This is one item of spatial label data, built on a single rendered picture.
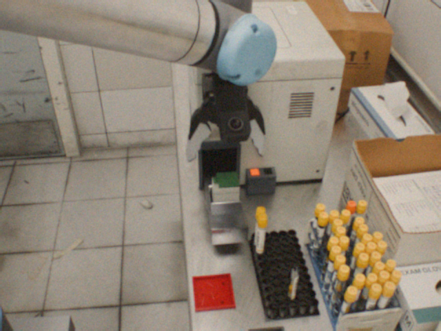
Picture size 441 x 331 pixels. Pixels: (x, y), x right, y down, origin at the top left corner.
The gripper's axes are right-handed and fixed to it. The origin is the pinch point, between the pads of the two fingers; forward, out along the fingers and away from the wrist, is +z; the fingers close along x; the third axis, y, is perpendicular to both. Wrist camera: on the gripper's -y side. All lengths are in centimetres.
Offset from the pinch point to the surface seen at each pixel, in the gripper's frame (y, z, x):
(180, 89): 50, 15, 7
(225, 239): -8.1, 11.8, 1.0
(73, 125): 135, 83, 60
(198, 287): -15.9, 14.7, 6.6
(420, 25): 48, -3, -59
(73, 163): 128, 103, 63
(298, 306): -22.9, 12.6, -9.1
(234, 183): -1.3, 4.3, -1.4
